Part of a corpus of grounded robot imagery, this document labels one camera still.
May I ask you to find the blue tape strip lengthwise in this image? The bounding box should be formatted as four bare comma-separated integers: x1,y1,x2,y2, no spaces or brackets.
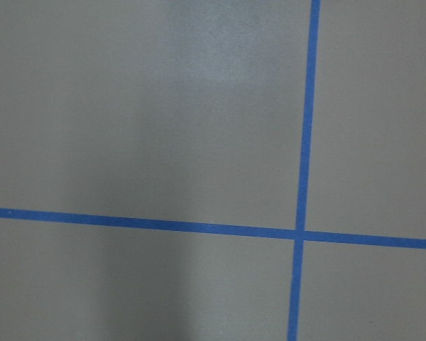
286,0,321,341

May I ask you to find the blue tape strip crosswise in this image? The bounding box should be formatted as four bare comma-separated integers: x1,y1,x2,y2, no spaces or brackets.
0,207,426,250

